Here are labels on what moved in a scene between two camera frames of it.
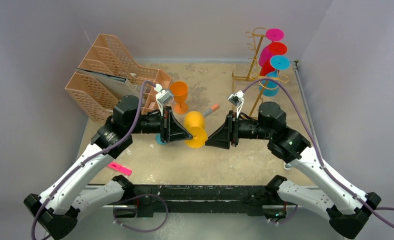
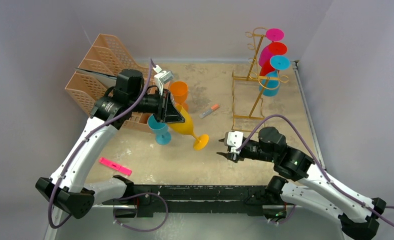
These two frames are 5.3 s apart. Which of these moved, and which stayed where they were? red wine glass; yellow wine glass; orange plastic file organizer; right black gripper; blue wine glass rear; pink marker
Moved: yellow wine glass; right black gripper
Stayed: blue wine glass rear; pink marker; orange plastic file organizer; red wine glass
